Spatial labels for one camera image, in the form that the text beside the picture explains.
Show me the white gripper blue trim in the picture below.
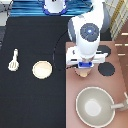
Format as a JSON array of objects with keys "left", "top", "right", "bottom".
[{"left": 66, "top": 47, "right": 107, "bottom": 69}]

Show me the pink toy pot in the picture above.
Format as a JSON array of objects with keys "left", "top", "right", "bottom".
[{"left": 75, "top": 68, "right": 91, "bottom": 78}]

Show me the cream round plate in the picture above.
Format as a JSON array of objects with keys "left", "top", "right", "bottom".
[{"left": 32, "top": 61, "right": 52, "bottom": 79}]

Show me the cream slotted spatula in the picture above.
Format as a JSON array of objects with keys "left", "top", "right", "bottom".
[{"left": 8, "top": 49, "right": 19, "bottom": 71}]

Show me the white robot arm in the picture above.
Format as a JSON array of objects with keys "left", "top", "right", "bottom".
[{"left": 66, "top": 0, "right": 106, "bottom": 65}]

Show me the black burner back right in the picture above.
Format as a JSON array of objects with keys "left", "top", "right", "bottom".
[{"left": 98, "top": 45, "right": 111, "bottom": 57}]

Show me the black burner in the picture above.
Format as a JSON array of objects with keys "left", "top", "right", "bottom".
[
  {"left": 98, "top": 45, "right": 111, "bottom": 57},
  {"left": 98, "top": 62, "right": 115, "bottom": 76}
]

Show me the black burner front right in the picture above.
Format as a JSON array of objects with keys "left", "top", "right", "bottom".
[{"left": 98, "top": 62, "right": 115, "bottom": 76}]

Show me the pink toy stove board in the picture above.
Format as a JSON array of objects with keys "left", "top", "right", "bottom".
[{"left": 65, "top": 40, "right": 128, "bottom": 128}]

